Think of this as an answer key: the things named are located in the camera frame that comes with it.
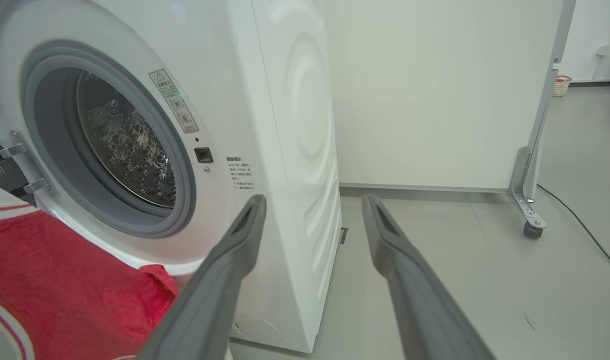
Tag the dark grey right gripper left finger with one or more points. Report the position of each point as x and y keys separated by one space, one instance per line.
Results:
x=214 y=300

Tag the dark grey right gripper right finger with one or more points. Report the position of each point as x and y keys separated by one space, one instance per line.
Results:
x=420 y=300

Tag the red white striped garment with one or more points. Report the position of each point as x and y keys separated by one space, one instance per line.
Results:
x=74 y=290

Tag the dark grey glass washer door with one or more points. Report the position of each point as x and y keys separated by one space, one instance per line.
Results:
x=4 y=172

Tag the black door latch socket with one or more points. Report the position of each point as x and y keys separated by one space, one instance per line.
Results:
x=203 y=155

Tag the white front-load washing machine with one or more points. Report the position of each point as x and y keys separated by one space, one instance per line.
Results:
x=294 y=150

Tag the stainless steel washing machine drum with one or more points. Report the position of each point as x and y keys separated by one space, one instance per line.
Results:
x=129 y=145

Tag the silver door hinge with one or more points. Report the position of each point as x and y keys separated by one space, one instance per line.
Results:
x=32 y=165

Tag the small white laundry basket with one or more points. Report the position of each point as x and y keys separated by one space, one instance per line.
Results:
x=561 y=86

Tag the round filter cover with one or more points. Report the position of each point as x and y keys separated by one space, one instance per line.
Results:
x=259 y=331

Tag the metal partition leg with caster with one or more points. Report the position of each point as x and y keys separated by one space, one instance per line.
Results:
x=522 y=195

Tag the grey warning sticker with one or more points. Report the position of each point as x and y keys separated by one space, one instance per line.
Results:
x=173 y=101

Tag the white partition panel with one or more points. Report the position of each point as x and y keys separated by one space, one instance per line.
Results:
x=435 y=90

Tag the white wall socket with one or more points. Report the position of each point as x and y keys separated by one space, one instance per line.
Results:
x=603 y=50

